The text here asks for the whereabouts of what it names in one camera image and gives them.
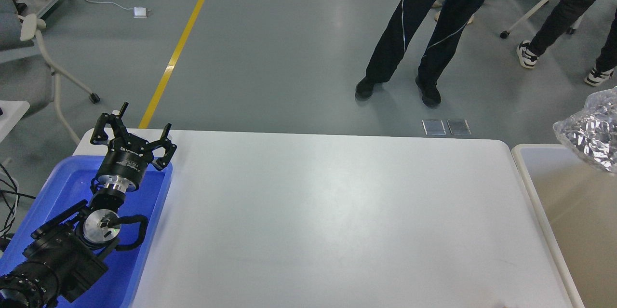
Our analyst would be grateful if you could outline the white power adapter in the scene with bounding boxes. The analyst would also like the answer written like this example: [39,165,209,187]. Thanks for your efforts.
[133,7,148,19]

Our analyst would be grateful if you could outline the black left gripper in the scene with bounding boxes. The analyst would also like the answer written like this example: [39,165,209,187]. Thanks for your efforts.
[90,102,177,193]

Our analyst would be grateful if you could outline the blue plastic bin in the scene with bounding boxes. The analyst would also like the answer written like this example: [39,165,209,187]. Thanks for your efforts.
[0,155,174,308]

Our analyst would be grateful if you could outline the right metal floor plate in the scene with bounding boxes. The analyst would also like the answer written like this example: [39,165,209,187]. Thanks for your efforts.
[447,119,472,136]

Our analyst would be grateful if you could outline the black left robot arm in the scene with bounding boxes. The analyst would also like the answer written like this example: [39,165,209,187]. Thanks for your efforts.
[1,102,177,308]

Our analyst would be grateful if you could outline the left metal floor plate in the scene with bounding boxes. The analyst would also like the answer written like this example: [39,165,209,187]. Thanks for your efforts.
[422,119,446,136]

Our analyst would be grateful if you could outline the black cables at left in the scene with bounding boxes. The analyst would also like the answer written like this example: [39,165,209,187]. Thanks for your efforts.
[0,163,37,251]

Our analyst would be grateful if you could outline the metal floor plate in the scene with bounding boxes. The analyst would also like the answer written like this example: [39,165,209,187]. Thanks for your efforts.
[447,119,472,136]
[422,119,446,136]

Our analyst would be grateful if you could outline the white plastic bin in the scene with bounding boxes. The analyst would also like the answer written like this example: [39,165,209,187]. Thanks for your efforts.
[512,145,617,308]

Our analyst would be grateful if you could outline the person with white sneakers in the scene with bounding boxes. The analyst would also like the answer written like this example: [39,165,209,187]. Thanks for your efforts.
[516,0,617,87]

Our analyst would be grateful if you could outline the grey office chair left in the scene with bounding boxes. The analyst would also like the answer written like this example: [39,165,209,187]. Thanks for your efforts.
[0,0,100,143]

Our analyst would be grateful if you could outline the silver foil bag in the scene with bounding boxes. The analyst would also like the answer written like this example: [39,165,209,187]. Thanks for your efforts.
[552,88,617,175]

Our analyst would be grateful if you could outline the white side table corner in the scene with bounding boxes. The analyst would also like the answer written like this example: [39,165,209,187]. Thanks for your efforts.
[0,100,29,142]

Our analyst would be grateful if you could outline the person in black tracksuit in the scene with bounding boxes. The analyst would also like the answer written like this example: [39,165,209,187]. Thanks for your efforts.
[355,0,507,108]

